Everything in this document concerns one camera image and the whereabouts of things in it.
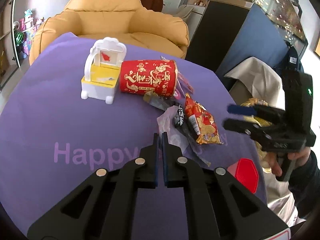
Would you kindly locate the white sofa cover sheet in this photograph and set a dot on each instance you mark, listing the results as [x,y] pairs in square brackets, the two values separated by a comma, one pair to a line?
[255,72]

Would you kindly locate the colourful toy boxes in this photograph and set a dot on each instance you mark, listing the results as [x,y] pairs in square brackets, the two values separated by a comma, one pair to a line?
[31,30]

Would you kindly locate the grey foil wrapper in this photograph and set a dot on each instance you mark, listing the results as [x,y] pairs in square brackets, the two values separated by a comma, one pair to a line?
[156,101]

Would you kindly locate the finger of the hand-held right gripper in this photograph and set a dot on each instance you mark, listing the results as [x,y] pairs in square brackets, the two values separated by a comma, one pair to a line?
[240,125]
[241,109]

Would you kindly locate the black wrapper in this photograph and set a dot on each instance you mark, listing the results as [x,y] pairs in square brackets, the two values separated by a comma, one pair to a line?
[180,116]

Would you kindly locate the yellow trash bag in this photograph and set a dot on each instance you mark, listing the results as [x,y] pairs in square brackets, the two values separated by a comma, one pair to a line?
[261,122]

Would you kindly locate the red paper cup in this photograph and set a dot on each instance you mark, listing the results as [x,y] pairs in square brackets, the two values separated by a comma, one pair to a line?
[147,77]

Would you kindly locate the glass door display cabinet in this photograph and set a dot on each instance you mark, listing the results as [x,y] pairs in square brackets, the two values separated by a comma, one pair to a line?
[7,42]

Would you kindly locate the yellow leather armchair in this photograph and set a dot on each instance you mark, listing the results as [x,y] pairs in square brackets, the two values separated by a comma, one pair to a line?
[112,17]

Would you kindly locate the red hexagonal container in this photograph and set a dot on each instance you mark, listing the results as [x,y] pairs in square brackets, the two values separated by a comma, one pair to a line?
[246,175]

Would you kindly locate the white yellow toy chair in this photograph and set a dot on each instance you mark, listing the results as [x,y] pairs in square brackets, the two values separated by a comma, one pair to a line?
[100,85]

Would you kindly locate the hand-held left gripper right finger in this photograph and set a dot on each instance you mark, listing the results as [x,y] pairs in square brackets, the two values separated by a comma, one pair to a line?
[164,165]

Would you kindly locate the white dining chair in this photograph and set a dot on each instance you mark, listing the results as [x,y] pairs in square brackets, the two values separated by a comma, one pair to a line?
[186,11]

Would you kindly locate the brown chair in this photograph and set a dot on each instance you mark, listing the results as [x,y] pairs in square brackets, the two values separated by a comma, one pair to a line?
[151,0]

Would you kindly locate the clear plastic wrapper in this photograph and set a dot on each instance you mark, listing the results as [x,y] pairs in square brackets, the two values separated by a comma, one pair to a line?
[166,120]

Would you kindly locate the person's right forearm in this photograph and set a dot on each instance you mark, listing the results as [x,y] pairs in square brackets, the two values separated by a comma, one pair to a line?
[307,182]

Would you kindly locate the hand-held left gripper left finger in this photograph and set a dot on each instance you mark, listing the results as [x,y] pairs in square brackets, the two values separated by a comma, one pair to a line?
[156,165]

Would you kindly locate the person's right hand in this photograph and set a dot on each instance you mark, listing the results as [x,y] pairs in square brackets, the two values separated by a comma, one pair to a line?
[272,163]

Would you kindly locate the blue cabinet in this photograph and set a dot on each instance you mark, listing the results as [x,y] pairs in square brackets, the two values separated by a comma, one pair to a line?
[250,42]

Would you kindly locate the purple tablecloth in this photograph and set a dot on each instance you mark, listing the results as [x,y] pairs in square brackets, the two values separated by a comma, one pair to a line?
[62,120]

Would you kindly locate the glass fish tank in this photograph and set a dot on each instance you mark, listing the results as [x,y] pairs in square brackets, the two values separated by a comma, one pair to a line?
[275,0]

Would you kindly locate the navy backpack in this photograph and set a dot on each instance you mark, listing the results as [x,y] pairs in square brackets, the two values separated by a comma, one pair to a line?
[293,57]

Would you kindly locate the red gold snack packet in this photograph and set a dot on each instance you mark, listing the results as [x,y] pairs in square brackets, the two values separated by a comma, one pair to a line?
[203,125]

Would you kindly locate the watermelon ball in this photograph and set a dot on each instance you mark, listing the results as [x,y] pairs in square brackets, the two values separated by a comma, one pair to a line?
[20,38]

